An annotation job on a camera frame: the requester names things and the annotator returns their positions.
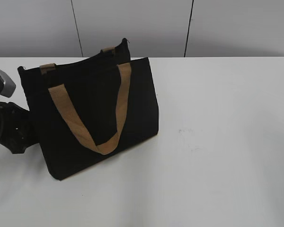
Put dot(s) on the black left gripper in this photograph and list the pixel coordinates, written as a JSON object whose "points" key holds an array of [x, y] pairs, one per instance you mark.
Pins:
{"points": [[16, 130]]}

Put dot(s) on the black tote bag tan handles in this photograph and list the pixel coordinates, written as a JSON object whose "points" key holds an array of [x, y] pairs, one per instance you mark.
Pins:
{"points": [[87, 111]]}

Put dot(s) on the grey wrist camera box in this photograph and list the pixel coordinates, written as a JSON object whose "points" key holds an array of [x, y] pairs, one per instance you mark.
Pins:
{"points": [[7, 85]]}

